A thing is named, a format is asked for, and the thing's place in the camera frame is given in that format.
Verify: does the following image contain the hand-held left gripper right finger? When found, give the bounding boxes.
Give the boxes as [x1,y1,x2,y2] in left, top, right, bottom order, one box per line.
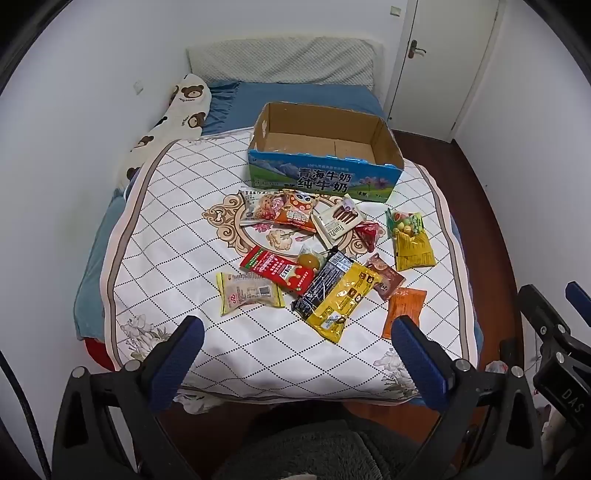
[392,315,543,480]

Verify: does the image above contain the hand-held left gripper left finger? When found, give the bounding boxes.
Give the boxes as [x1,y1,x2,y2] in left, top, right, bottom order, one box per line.
[52,316,206,480]

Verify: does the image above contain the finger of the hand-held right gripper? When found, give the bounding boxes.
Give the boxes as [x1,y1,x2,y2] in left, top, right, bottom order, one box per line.
[517,285,573,352]
[566,281,591,319]

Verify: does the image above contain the white wafer packet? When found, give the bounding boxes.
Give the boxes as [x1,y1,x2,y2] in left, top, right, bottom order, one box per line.
[314,195,366,246]

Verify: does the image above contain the orange panda snack packet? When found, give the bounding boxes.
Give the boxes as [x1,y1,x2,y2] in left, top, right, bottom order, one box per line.
[276,191,320,233]

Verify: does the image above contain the blue printed cardboard box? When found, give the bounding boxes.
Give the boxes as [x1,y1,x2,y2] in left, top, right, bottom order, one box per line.
[247,102,406,204]

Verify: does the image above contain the orange flat snack packet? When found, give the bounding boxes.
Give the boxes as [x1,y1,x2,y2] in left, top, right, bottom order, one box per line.
[382,287,427,341]

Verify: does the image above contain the red cloth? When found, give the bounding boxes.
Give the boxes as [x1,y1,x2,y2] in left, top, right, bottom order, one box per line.
[83,337,117,371]

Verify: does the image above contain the brown snack packet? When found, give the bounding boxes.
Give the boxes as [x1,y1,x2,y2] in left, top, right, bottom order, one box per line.
[365,254,406,302]

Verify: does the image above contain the yellow long snack packet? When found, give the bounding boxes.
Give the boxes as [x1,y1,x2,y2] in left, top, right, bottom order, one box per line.
[308,261,383,343]

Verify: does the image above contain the pale yellow bread packet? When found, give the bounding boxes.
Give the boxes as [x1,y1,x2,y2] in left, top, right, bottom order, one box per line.
[216,272,286,317]

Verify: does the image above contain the yellow chip packet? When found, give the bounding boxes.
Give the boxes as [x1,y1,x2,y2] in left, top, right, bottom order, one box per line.
[394,230,437,271]

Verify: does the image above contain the blue bed sheet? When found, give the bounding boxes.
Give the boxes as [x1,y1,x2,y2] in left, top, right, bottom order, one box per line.
[74,83,485,356]

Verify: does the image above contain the black long snack packet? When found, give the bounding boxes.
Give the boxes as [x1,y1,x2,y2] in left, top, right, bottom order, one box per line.
[291,249,355,320]

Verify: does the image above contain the white diamond pattern quilt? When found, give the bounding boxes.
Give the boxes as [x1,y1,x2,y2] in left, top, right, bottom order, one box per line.
[100,124,479,412]

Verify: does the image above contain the red flat snack packet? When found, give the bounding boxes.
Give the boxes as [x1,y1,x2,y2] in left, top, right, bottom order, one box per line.
[239,246,315,295]

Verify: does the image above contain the red triangular snack packet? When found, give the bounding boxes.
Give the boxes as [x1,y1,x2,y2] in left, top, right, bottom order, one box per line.
[355,220,385,253]

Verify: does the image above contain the green candy packet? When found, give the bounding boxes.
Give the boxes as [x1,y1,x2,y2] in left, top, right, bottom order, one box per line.
[386,209,424,240]

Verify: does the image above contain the grey fuzzy clothing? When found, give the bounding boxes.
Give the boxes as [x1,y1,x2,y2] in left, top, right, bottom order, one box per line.
[221,418,428,480]

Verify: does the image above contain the clear packet with orange bun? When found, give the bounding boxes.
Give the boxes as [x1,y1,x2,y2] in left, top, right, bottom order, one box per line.
[297,246,325,273]

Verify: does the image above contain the white oat cookie packet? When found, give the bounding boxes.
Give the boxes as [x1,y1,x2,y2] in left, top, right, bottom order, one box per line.
[239,186,281,227]

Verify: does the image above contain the bear print pillow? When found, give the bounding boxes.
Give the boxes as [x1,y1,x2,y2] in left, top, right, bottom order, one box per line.
[115,73,213,195]

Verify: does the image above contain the blue frilled pillow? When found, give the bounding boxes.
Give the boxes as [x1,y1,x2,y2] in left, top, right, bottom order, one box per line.
[202,80,243,136]

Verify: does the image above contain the white door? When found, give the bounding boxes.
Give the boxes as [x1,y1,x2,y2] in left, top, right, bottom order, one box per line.
[385,0,507,143]

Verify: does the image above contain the white quilted headboard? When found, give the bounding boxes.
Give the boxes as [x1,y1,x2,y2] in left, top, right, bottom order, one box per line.
[187,37,383,89]

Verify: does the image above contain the black cable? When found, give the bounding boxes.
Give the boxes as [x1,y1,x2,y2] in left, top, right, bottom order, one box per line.
[0,348,51,480]

